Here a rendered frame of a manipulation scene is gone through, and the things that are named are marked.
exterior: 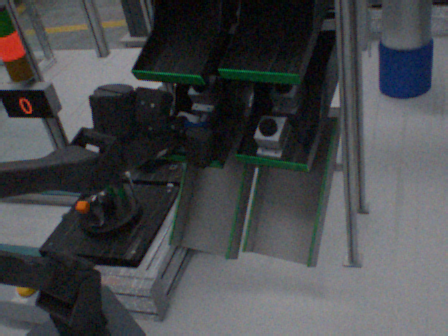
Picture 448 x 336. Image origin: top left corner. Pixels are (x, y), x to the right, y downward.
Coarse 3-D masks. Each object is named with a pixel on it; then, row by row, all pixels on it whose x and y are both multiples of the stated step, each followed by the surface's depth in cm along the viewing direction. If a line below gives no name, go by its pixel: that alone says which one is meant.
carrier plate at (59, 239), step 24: (144, 192) 129; (168, 192) 128; (72, 216) 126; (144, 216) 122; (48, 240) 121; (72, 240) 119; (96, 240) 118; (120, 240) 117; (144, 240) 115; (120, 264) 113
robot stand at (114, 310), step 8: (104, 288) 93; (104, 296) 92; (112, 296) 92; (104, 304) 91; (112, 304) 90; (120, 304) 90; (104, 312) 89; (112, 312) 89; (120, 312) 89; (128, 312) 88; (48, 320) 90; (112, 320) 87; (120, 320) 87; (128, 320) 87; (40, 328) 89; (48, 328) 88; (112, 328) 86; (120, 328) 86; (128, 328) 86; (136, 328) 85
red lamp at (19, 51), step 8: (16, 32) 117; (0, 40) 115; (8, 40) 115; (16, 40) 116; (0, 48) 116; (8, 48) 116; (16, 48) 117; (0, 56) 118; (8, 56) 117; (16, 56) 117
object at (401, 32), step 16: (384, 0) 155; (400, 0) 150; (416, 0) 149; (384, 16) 157; (400, 16) 153; (416, 16) 152; (384, 32) 160; (400, 32) 155; (416, 32) 155; (400, 48) 158; (416, 48) 158
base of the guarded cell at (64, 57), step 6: (60, 54) 241; (66, 54) 239; (72, 54) 238; (78, 54) 237; (60, 60) 235; (66, 60) 234; (54, 66) 230; (60, 66) 229; (48, 72) 226; (54, 72) 225; (48, 78) 221
